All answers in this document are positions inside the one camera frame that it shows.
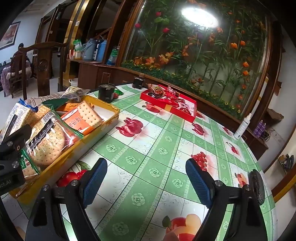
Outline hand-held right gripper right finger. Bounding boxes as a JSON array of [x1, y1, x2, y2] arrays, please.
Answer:
[[186, 158, 272, 241]]

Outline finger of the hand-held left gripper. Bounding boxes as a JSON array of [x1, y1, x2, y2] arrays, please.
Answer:
[[0, 125, 32, 163]]

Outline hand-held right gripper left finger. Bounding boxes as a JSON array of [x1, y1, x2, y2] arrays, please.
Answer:
[[25, 158, 108, 241]]

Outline green-edged biscuit packet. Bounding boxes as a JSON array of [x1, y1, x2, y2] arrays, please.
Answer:
[[20, 148, 41, 181]]

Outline blue-edged cracker packet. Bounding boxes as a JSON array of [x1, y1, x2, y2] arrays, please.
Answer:
[[5, 98, 45, 139]]

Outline round biscuit packet black label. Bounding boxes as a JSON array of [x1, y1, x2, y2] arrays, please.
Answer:
[[25, 111, 70, 168]]

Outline yellow cardboard box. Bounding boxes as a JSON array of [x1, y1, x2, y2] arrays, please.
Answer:
[[9, 95, 120, 204]]

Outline orange biscuit packet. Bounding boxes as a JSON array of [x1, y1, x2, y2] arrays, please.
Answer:
[[56, 103, 80, 113]]

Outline clear packet of dark dates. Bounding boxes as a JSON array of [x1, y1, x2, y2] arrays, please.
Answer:
[[61, 86, 91, 103]]

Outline dark green snack packet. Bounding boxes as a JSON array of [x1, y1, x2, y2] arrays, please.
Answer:
[[43, 98, 70, 109]]

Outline orange-red cracker packet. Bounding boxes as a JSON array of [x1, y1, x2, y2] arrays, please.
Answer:
[[60, 108, 93, 137]]

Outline green fruit-print tablecloth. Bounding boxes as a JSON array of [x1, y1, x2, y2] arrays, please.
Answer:
[[0, 83, 274, 241]]

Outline black speckled disc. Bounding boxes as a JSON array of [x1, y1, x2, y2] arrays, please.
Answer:
[[248, 169, 265, 205]]

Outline low wooden side cabinet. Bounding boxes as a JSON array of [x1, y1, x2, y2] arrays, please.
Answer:
[[240, 125, 270, 160]]

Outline clear square cracker packet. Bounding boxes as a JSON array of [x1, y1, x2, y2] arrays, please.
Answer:
[[77, 101, 104, 128]]

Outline carved wooden chair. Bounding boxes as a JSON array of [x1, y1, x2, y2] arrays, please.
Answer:
[[9, 42, 70, 100]]

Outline white spray bottle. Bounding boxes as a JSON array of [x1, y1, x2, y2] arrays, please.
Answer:
[[233, 112, 252, 140]]

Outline pile of red wrapped candies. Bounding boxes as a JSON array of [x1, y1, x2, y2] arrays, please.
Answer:
[[162, 86, 195, 115]]

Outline red cardboard box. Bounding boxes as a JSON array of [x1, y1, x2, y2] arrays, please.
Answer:
[[140, 85, 197, 123]]

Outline black cylindrical device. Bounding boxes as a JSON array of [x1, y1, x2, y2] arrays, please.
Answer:
[[98, 84, 115, 102]]

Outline dark shoes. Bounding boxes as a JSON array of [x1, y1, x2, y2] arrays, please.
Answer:
[[277, 154, 295, 171]]

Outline wooden sideboard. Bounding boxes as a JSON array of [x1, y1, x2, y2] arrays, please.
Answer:
[[66, 58, 144, 91]]

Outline dark snack packet yellow label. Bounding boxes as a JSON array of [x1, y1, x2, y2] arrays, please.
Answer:
[[148, 84, 165, 98]]

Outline brown driftwood ornament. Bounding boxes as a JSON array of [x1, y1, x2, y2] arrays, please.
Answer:
[[267, 108, 284, 121]]

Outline grey-blue thermos jug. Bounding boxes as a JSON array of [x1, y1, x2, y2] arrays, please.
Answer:
[[82, 42, 96, 62]]

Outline small black box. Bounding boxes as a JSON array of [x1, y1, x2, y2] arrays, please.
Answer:
[[132, 77, 145, 90]]

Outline green white bag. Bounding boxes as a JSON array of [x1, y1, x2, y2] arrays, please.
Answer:
[[106, 46, 119, 66]]

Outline glass-fronted artificial flower display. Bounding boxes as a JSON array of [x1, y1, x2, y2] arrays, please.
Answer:
[[120, 0, 275, 121]]

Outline framed wall picture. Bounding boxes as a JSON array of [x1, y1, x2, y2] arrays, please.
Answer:
[[0, 21, 21, 50]]

